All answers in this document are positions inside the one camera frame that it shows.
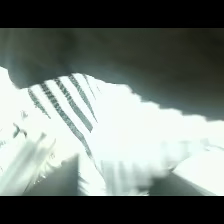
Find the black garment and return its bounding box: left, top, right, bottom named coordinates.
left=0, top=28, right=224, bottom=122

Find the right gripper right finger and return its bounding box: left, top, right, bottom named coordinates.
left=148, top=170, right=216, bottom=197

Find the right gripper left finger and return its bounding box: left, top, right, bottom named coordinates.
left=23, top=154, right=82, bottom=197

